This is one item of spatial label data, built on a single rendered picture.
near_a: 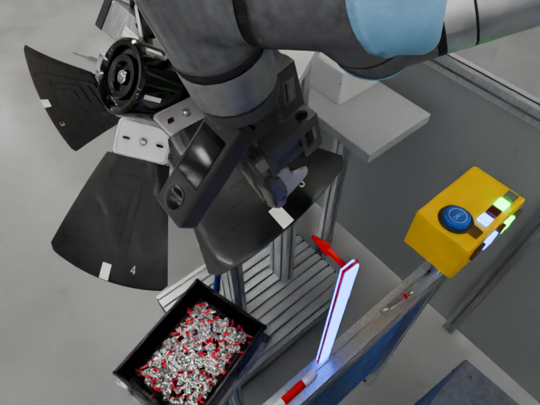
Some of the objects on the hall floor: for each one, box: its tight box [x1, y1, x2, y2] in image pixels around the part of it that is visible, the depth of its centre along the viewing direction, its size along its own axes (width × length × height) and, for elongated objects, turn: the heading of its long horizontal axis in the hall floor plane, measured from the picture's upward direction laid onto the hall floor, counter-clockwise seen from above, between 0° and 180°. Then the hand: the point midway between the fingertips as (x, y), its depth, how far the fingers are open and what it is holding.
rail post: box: [362, 280, 444, 386], centre depth 125 cm, size 4×4×78 cm
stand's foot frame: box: [156, 234, 353, 387], centre depth 171 cm, size 62×46×8 cm
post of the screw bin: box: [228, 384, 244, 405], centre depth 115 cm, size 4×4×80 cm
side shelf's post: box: [316, 138, 350, 260], centre depth 154 cm, size 4×4×83 cm
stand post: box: [220, 264, 248, 312], centre depth 134 cm, size 4×9×91 cm, turn 39°
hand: (270, 202), depth 53 cm, fingers closed
